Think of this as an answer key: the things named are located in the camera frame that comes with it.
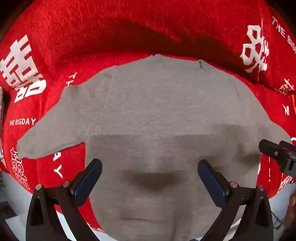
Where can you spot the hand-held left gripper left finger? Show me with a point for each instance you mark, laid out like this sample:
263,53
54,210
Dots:
89,183

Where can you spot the red printed sofa cover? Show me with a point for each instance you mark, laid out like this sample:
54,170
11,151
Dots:
92,34

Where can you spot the person's right forearm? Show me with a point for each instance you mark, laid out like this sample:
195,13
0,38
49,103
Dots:
291,208

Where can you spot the dark floor mat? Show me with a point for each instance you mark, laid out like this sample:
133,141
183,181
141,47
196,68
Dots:
7,209

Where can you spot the grey knit sweater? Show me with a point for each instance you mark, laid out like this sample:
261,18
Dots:
148,111

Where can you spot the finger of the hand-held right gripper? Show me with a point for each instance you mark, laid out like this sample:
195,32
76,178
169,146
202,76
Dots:
269,150
289,150

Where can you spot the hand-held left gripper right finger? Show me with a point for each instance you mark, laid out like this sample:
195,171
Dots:
211,183

